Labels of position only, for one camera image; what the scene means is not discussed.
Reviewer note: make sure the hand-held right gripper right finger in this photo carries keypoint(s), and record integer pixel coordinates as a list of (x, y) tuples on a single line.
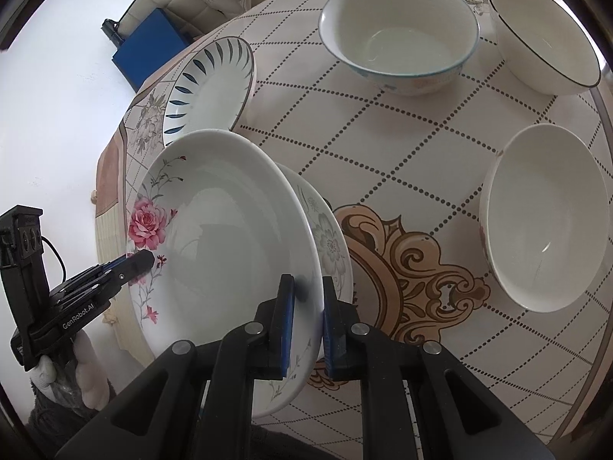
[(328, 330)]

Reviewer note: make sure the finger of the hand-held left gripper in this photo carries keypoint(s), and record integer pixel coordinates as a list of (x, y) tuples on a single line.
[(136, 264), (117, 262)]

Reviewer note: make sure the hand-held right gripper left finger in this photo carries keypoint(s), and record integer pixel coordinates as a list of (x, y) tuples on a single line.
[(286, 326)]

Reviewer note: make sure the white plate with grey flower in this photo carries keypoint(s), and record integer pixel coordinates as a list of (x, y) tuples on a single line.
[(331, 244)]

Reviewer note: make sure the white plate with pink rose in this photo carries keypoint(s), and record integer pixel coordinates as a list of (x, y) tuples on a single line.
[(230, 230)]

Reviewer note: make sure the white plate with blue leaves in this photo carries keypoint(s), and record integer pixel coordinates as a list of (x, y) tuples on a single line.
[(210, 91)]

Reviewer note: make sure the plain white bowl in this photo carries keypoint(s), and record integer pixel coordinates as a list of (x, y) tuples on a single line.
[(546, 220)]

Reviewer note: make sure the white bowl with blue rim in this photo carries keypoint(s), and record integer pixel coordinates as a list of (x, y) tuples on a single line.
[(397, 33)]

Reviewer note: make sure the white bowl with black rim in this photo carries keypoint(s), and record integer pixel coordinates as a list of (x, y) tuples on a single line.
[(546, 43)]

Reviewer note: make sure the person's left forearm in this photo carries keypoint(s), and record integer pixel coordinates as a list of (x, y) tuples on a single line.
[(62, 421)]

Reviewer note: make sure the person's left hand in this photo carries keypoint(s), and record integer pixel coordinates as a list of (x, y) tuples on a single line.
[(91, 369)]

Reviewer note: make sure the patterned tablecloth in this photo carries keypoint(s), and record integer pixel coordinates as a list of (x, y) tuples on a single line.
[(364, 134)]

